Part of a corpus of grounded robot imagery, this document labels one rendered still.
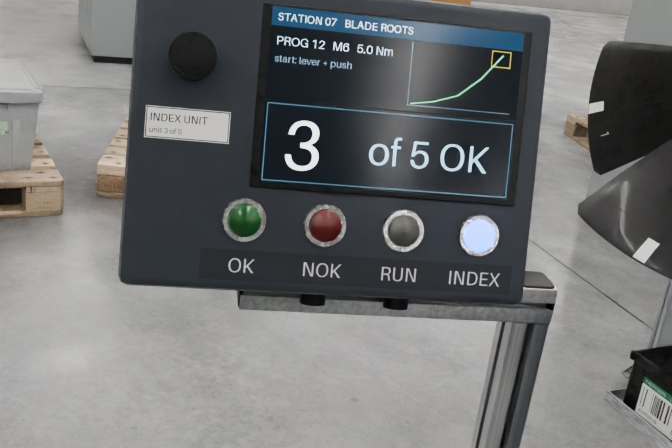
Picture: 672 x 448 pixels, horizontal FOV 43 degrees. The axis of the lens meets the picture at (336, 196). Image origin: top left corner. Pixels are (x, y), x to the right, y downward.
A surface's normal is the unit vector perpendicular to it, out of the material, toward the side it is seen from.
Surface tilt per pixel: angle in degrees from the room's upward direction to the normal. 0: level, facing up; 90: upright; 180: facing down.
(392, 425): 0
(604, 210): 53
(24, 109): 95
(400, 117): 75
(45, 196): 90
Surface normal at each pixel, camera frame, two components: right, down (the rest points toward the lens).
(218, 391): 0.13, -0.94
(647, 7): -0.93, 0.00
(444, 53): 0.17, 0.09
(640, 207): -0.42, -0.45
